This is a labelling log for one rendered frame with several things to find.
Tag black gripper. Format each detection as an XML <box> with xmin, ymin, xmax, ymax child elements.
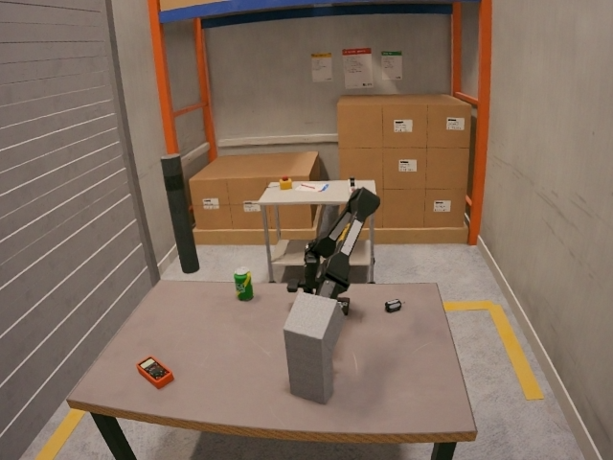
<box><xmin>287</xmin><ymin>272</ymin><xmax>320</xmax><ymax>295</ymax></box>

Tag green and yellow drink can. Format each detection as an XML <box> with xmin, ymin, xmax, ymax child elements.
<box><xmin>234</xmin><ymin>267</ymin><xmax>254</xmax><ymax>301</ymax></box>

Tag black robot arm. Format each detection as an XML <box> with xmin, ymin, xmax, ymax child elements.
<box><xmin>304</xmin><ymin>187</ymin><xmax>380</xmax><ymax>300</ymax></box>

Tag orange pocket multimeter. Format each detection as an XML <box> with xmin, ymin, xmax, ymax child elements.
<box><xmin>137</xmin><ymin>356</ymin><xmax>174</xmax><ymax>389</ymax></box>

